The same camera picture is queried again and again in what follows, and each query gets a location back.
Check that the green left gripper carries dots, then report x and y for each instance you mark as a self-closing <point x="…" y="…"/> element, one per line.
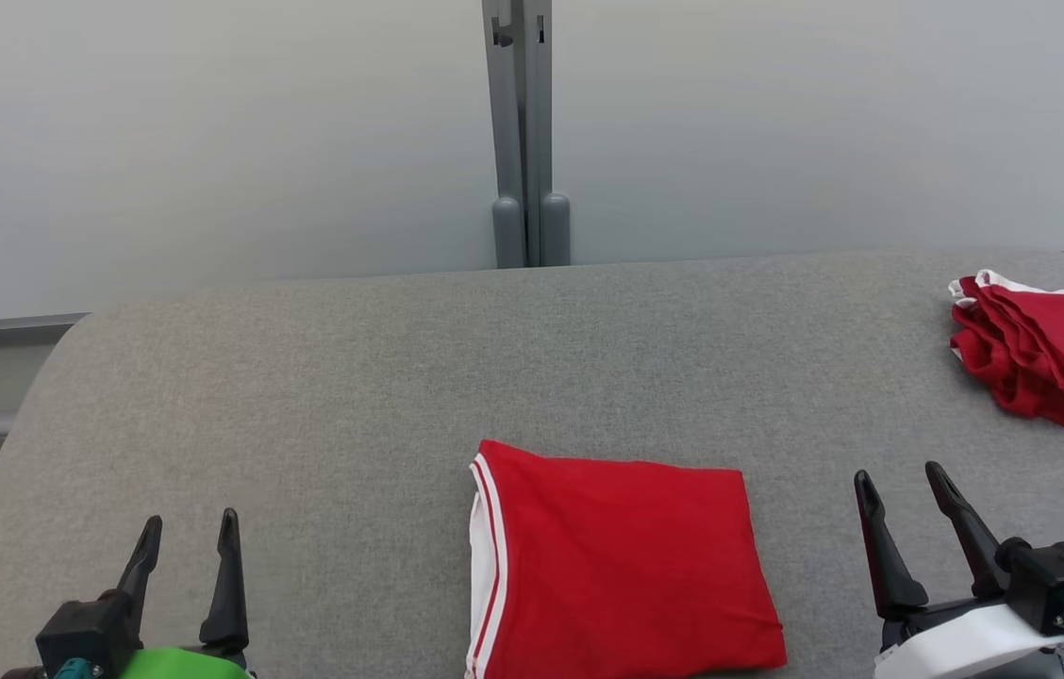
<point x="183" y="665"/>

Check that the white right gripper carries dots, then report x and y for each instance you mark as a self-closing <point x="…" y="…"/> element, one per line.
<point x="956" y="646"/>

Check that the red shorts white trim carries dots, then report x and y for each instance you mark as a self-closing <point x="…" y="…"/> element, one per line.
<point x="1051" y="358"/>

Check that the red white basketball jersey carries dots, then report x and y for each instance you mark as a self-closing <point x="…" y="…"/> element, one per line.
<point x="626" y="566"/>

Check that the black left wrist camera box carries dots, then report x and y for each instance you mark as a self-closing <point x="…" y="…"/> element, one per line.
<point x="84" y="632"/>

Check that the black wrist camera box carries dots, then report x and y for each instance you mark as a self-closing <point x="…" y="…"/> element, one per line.
<point x="1055" y="580"/>
<point x="84" y="632"/>

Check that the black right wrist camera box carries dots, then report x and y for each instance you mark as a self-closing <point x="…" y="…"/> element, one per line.
<point x="1055" y="580"/>

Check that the grey partition post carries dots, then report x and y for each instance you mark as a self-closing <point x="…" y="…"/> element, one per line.
<point x="553" y="141"/>
<point x="506" y="141"/>

